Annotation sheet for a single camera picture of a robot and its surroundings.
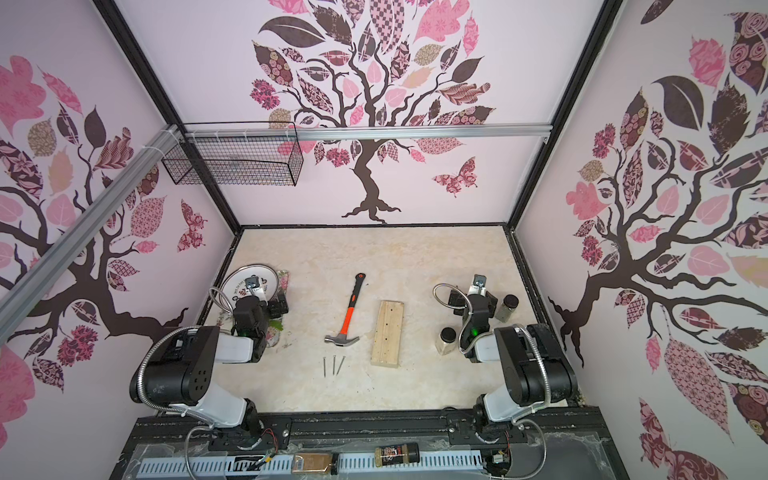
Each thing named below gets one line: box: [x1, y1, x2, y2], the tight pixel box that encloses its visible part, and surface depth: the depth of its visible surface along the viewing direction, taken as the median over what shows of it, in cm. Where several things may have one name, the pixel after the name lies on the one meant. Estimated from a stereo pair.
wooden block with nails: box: [370, 300, 404, 368], surface depth 89 cm
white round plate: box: [218, 263, 279, 313], surface depth 103 cm
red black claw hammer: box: [324, 273, 366, 347], surface depth 94 cm
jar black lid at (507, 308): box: [495, 294, 519, 323], surface depth 89 cm
